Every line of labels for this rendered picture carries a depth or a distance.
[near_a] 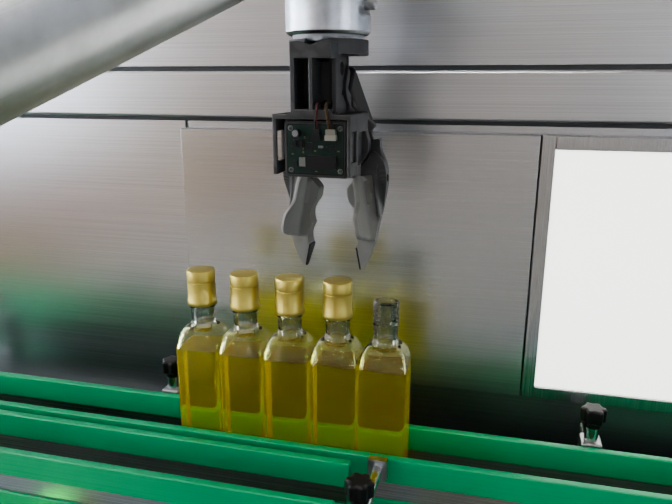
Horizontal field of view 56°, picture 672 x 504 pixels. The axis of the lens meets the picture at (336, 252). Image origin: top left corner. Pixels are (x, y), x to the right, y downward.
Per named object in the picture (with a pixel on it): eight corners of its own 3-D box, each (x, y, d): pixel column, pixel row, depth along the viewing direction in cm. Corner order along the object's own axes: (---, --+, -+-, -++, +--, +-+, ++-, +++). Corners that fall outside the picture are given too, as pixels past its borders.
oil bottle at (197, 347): (240, 462, 87) (233, 315, 81) (223, 486, 82) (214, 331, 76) (202, 456, 88) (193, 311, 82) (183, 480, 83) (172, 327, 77)
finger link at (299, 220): (261, 267, 60) (279, 173, 57) (284, 252, 66) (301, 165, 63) (291, 277, 60) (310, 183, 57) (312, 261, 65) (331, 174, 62)
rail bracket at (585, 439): (593, 480, 83) (605, 388, 80) (601, 514, 77) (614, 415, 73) (561, 476, 84) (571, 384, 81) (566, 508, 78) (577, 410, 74)
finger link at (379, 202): (346, 222, 61) (327, 133, 59) (351, 218, 63) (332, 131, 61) (393, 214, 60) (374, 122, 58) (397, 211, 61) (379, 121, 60)
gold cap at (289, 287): (308, 308, 77) (307, 273, 76) (300, 318, 73) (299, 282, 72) (280, 305, 77) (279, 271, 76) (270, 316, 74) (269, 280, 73)
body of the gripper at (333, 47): (270, 181, 56) (266, 37, 53) (303, 169, 64) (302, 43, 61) (354, 185, 54) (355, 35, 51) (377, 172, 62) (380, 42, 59)
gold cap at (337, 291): (355, 312, 75) (356, 276, 74) (348, 322, 72) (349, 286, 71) (326, 309, 76) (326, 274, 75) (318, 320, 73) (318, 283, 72)
